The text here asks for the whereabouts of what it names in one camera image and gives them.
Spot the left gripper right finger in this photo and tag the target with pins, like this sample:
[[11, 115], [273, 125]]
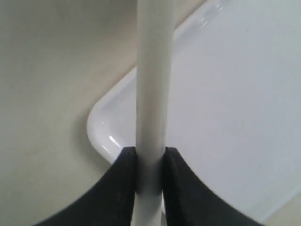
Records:
[[189, 202]]

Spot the white plastic tray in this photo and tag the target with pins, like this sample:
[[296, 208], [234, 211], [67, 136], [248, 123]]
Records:
[[234, 112]]

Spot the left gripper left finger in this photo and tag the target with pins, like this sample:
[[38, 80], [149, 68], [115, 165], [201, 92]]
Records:
[[109, 202]]

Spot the white drumstick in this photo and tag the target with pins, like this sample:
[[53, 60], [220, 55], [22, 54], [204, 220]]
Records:
[[155, 26]]

